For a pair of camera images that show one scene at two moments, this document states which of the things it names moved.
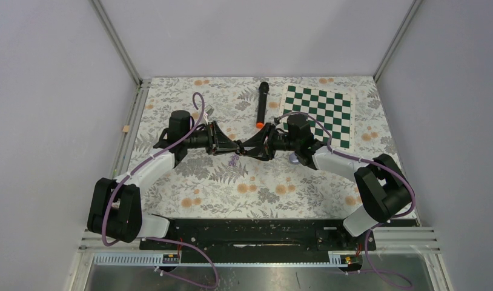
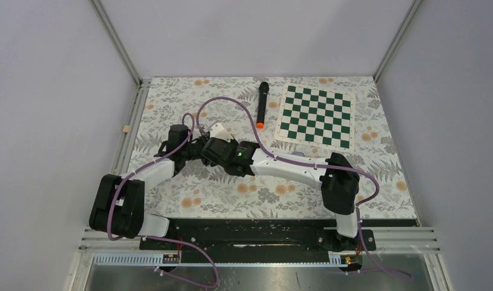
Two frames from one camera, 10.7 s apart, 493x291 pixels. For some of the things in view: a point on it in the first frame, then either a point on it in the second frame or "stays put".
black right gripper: [264, 151] to [227, 143]
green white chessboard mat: [334, 109] stays put
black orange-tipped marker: [263, 92] stays put
